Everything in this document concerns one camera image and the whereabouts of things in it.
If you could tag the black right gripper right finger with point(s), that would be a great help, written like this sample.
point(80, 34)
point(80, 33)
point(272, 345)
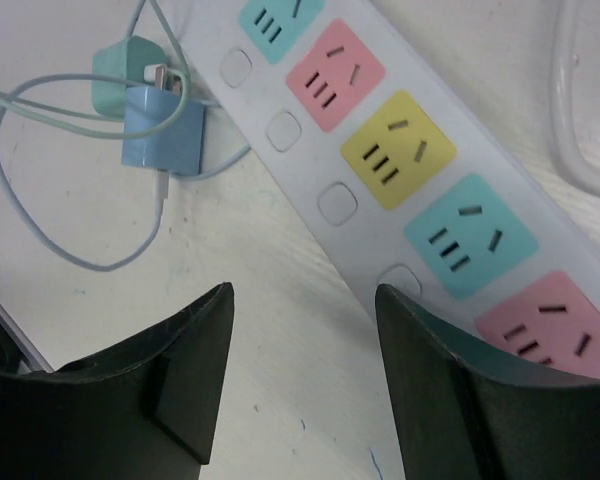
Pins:
point(466, 410)

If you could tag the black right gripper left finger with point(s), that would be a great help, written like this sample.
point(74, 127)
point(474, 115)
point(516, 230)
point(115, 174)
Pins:
point(144, 408)

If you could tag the white power strip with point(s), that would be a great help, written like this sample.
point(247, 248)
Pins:
point(396, 179)

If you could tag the light blue USB charger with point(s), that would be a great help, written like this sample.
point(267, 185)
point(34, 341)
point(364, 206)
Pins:
point(176, 149)

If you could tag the mint USB charger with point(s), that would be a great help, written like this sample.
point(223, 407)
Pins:
point(126, 59)

